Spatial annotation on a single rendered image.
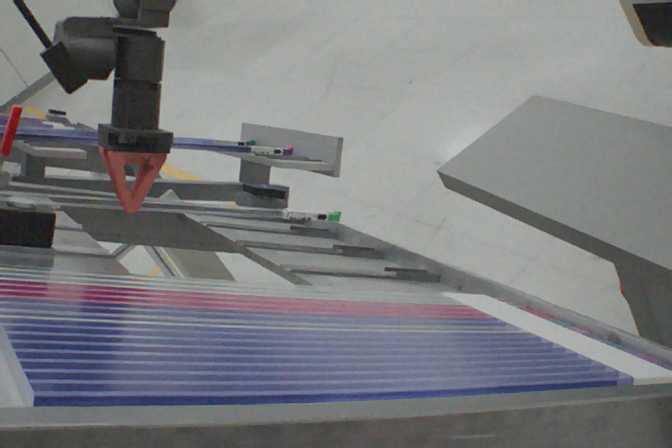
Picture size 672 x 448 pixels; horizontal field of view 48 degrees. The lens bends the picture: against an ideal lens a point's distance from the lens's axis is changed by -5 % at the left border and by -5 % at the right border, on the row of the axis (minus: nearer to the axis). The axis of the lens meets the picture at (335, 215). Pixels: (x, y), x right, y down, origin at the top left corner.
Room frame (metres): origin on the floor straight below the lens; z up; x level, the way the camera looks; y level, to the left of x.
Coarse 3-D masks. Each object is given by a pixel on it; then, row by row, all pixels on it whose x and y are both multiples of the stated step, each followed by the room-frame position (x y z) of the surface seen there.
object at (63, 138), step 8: (0, 136) 1.13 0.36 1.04; (16, 136) 1.14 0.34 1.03; (24, 136) 1.14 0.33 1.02; (32, 136) 1.15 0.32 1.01; (40, 136) 1.15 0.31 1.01; (48, 136) 1.15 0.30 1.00; (56, 136) 1.16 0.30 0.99; (64, 136) 1.16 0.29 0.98; (72, 136) 1.16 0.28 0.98; (80, 136) 1.17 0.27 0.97; (88, 136) 1.18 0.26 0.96; (176, 144) 1.21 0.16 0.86; (184, 144) 1.22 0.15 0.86; (192, 144) 1.22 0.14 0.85; (200, 144) 1.23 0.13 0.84; (208, 144) 1.23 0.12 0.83; (216, 144) 1.24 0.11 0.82; (232, 144) 1.25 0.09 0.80; (240, 152) 1.25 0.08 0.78; (248, 152) 1.25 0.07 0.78; (288, 152) 1.27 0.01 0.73
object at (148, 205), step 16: (0, 192) 0.84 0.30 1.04; (16, 192) 0.85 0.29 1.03; (32, 192) 0.86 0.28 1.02; (112, 208) 0.87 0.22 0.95; (144, 208) 0.88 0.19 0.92; (160, 208) 0.89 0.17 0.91; (176, 208) 0.89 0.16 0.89; (192, 208) 0.90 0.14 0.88; (208, 208) 0.90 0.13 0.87; (224, 208) 0.91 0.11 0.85; (240, 208) 0.92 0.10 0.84; (256, 208) 0.92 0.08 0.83; (272, 208) 0.93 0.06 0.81
